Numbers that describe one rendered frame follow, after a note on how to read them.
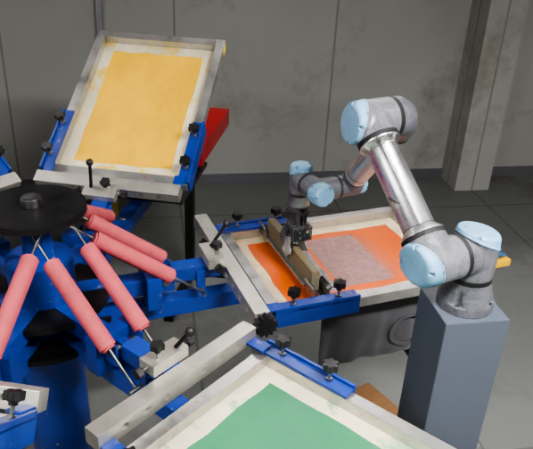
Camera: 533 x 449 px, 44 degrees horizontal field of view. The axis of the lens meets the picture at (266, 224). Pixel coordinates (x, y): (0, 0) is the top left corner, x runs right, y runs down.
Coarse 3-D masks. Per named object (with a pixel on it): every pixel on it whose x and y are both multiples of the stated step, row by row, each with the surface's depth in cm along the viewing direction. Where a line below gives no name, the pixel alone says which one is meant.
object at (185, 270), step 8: (168, 264) 221; (176, 264) 220; (184, 264) 220; (192, 264) 221; (200, 264) 221; (176, 272) 217; (184, 272) 218; (192, 272) 219; (208, 272) 222; (216, 272) 223; (184, 280) 220
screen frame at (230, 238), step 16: (384, 208) 277; (320, 224) 266; (336, 224) 269; (224, 240) 247; (240, 256) 237; (256, 272) 228; (256, 288) 219; (384, 288) 222; (400, 288) 223; (416, 288) 224; (368, 304) 219
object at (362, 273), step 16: (368, 256) 248; (272, 272) 235; (288, 272) 235; (336, 272) 237; (352, 272) 237; (368, 272) 238; (384, 272) 238; (288, 288) 226; (304, 288) 226; (352, 288) 228; (368, 288) 228
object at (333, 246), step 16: (384, 224) 271; (320, 240) 257; (336, 240) 258; (352, 240) 259; (384, 240) 260; (400, 240) 260; (256, 256) 244; (272, 256) 245; (320, 256) 246; (336, 256) 247; (352, 256) 247
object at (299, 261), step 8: (272, 224) 245; (280, 224) 245; (272, 232) 246; (280, 232) 240; (272, 240) 247; (280, 240) 239; (280, 248) 241; (296, 248) 230; (288, 256) 234; (296, 256) 227; (304, 256) 225; (296, 264) 228; (304, 264) 221; (312, 264) 220; (304, 272) 222; (312, 272) 216; (312, 280) 217
